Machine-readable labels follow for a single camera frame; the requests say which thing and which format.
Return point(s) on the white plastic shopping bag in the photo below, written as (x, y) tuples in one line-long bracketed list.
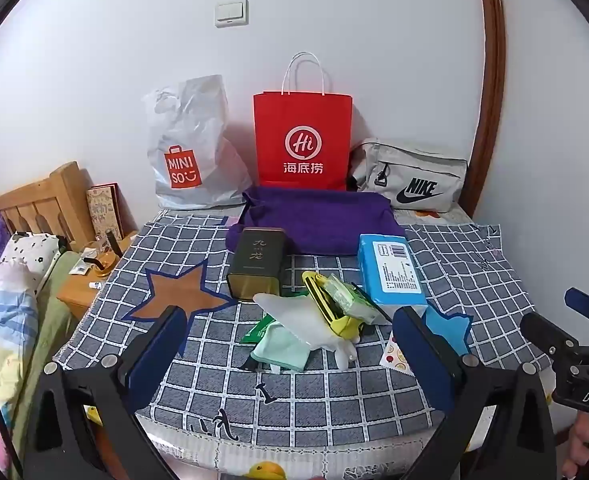
[(194, 125)]

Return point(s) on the fruit print bed sheet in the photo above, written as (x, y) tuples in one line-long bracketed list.
[(437, 216)]

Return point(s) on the polka dot pillow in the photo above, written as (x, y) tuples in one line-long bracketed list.
[(29, 260)]

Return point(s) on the fruit print small packet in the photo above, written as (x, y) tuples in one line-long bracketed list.
[(397, 355)]

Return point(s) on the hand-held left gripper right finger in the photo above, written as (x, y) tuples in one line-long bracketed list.
[(422, 355)]

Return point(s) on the person's right hand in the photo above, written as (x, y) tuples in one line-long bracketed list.
[(587, 445)]

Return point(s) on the white glove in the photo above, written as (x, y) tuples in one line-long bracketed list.
[(304, 317)]

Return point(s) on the red paper bag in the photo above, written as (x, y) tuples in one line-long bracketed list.
[(302, 130)]

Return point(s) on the brown wooden door frame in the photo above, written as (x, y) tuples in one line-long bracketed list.
[(489, 85)]

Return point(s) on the dark green tea tin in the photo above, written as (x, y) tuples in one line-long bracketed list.
[(257, 265)]

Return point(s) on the grey waist bag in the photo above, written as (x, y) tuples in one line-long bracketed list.
[(409, 170)]

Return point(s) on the blue tissue pack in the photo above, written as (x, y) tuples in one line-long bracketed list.
[(392, 270)]

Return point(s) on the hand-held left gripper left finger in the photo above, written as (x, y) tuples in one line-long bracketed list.
[(157, 355)]

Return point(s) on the green tissue pack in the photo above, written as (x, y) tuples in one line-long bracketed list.
[(357, 302)]

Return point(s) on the purple towel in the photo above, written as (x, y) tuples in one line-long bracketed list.
[(319, 220)]

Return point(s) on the patterned book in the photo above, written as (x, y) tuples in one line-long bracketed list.
[(104, 210)]

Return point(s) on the orange brown holder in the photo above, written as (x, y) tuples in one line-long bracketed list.
[(102, 266)]

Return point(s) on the mint green cloth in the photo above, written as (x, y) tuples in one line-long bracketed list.
[(279, 350)]

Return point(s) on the grey checkered tablecloth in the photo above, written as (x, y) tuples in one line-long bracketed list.
[(299, 405)]

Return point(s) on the wooden nightstand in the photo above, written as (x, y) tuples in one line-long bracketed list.
[(82, 295)]

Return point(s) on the white light switch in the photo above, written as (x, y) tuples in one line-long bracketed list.
[(232, 12)]

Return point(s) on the wooden headboard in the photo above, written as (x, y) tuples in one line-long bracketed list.
[(39, 200)]

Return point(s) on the green sachet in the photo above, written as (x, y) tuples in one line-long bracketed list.
[(257, 332)]

